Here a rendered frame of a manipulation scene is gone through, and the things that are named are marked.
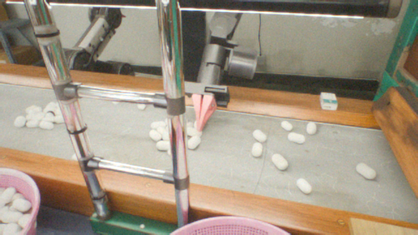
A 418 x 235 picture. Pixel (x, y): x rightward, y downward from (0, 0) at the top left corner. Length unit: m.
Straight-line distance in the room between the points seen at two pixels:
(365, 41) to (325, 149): 2.21
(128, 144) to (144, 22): 2.25
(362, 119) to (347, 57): 2.05
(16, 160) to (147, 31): 2.31
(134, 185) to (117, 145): 0.17
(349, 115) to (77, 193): 0.64
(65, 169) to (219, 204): 0.30
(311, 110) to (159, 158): 0.41
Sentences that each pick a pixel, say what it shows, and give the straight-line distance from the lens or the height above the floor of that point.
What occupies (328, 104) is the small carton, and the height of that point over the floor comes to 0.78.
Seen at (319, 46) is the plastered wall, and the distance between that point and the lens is 2.70.
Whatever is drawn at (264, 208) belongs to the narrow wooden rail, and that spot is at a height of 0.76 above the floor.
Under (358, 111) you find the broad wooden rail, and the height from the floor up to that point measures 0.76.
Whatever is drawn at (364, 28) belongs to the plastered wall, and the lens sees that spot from 2.76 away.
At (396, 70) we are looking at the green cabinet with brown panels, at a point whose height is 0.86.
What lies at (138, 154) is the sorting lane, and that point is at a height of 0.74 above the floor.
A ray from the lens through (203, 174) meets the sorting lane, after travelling 0.53.
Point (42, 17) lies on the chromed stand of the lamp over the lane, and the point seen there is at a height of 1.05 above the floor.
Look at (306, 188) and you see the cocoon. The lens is 0.51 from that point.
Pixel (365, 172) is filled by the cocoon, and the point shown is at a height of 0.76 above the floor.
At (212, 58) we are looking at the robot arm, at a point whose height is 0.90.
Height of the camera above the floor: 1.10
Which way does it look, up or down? 32 degrees down
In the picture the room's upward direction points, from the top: straight up
